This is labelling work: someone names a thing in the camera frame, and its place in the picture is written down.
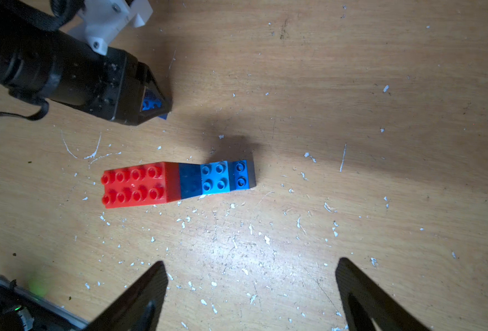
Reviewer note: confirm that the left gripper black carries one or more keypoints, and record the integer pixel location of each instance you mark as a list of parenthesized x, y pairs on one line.
[(65, 70)]

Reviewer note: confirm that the light blue long lego brick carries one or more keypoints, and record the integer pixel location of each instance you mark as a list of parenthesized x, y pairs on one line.
[(215, 178)]

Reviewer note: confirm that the aluminium front rail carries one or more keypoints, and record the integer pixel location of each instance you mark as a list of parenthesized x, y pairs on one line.
[(22, 310)]

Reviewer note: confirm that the small blue lego brick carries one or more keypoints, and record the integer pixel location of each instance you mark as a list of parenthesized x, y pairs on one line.
[(151, 102)]

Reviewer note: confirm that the red long lego brick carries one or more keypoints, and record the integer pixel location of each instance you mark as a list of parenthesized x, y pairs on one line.
[(149, 184)]

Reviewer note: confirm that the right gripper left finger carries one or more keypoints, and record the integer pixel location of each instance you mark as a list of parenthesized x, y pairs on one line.
[(139, 307)]

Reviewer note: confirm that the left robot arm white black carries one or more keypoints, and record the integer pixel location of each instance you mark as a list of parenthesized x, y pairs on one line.
[(19, 22)]

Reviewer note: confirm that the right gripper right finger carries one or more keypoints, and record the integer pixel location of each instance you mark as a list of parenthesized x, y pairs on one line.
[(366, 305)]

